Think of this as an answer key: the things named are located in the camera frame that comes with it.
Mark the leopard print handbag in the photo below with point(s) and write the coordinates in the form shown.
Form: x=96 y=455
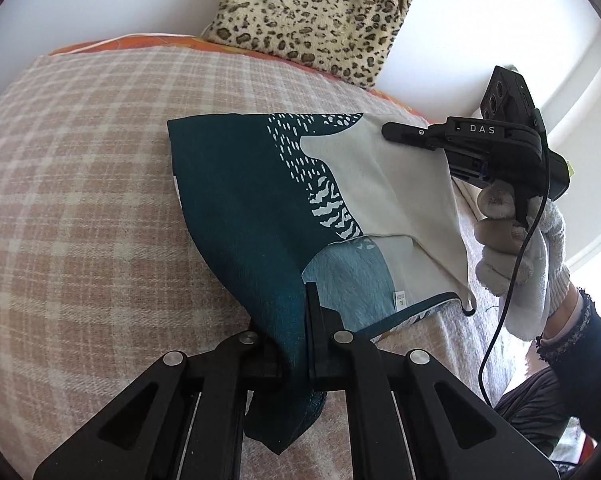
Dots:
x=305 y=10

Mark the pink checked blanket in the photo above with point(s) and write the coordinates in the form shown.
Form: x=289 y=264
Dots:
x=80 y=185

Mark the person's right hand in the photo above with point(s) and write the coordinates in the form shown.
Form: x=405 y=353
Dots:
x=530 y=270

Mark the person's grey striped clothing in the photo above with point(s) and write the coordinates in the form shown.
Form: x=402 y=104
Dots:
x=535 y=405

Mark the person's right forearm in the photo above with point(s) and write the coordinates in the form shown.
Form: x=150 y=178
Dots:
x=590 y=350

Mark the teal and white printed t-shirt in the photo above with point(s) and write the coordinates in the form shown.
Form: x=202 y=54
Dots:
x=230 y=210

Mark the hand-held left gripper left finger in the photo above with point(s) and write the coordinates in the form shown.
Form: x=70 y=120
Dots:
x=260 y=360

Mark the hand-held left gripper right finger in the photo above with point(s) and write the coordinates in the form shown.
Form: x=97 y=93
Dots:
x=320 y=330

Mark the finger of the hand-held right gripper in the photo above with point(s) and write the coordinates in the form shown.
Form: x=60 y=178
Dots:
x=410 y=132

